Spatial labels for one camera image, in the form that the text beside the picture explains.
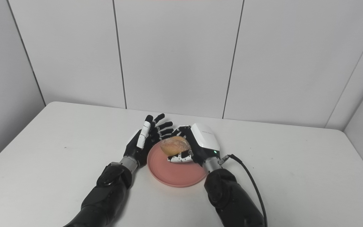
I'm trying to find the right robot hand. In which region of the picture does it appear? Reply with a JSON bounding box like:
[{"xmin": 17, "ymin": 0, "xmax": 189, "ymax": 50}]
[{"xmin": 167, "ymin": 123, "xmax": 222, "ymax": 166}]

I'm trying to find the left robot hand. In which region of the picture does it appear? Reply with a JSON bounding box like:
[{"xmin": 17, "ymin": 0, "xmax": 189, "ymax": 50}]
[{"xmin": 123, "ymin": 113, "xmax": 174, "ymax": 167}]

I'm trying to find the bread roll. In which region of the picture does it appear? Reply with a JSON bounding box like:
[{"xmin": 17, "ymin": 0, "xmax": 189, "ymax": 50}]
[{"xmin": 159, "ymin": 136, "xmax": 192, "ymax": 156}]

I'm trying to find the pink plate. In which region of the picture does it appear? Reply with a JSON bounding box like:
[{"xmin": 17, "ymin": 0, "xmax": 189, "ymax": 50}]
[{"xmin": 147, "ymin": 143, "xmax": 208, "ymax": 188}]

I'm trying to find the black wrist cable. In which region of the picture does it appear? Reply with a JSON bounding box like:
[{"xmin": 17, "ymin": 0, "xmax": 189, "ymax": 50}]
[{"xmin": 219, "ymin": 154, "xmax": 268, "ymax": 227}]

